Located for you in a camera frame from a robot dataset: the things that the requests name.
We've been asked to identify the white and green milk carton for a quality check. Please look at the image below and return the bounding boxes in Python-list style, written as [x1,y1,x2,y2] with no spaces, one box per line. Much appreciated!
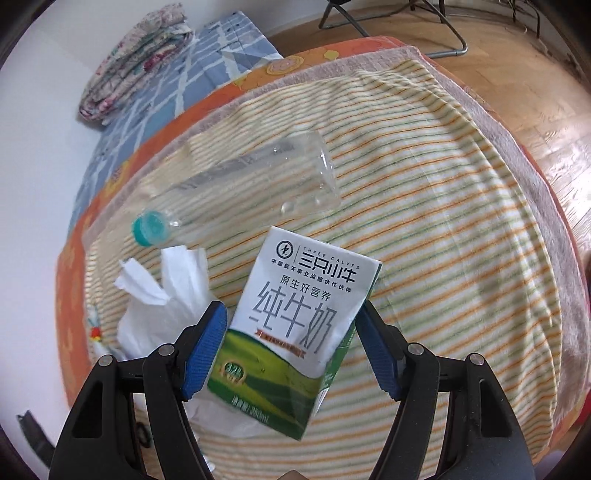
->
[206,226,383,440]

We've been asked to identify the blue checked bed sheet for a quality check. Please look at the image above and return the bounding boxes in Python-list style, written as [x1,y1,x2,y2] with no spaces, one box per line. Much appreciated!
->
[74,9,284,217]

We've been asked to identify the orange patterned mat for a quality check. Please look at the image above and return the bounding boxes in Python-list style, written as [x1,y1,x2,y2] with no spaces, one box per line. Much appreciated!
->
[55,36,591,444]

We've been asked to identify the dark strap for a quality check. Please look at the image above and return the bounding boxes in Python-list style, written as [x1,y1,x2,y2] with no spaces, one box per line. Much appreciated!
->
[16,410,52,468]

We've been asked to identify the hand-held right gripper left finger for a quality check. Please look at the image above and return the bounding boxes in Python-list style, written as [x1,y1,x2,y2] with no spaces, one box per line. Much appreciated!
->
[50,300,229,480]

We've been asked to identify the clear plastic bottle teal cap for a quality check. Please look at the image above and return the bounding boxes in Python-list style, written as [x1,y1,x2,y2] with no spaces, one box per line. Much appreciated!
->
[131,130,341,247]

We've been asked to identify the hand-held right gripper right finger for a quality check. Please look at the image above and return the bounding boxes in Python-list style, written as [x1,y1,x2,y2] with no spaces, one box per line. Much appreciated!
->
[358,300,539,480]

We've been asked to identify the striped towel blanket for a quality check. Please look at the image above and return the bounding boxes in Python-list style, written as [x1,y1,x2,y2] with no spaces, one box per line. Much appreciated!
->
[83,45,588,480]

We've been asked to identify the folded floral quilt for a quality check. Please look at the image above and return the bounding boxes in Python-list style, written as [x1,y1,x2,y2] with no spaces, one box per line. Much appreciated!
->
[78,4,195,121]

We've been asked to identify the grey metal frame legs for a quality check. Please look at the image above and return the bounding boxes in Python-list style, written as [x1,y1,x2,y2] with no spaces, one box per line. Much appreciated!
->
[318,0,468,59]

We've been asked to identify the crumpled white tissue paper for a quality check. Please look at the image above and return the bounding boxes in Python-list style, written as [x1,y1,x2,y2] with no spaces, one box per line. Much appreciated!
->
[115,246,278,480]

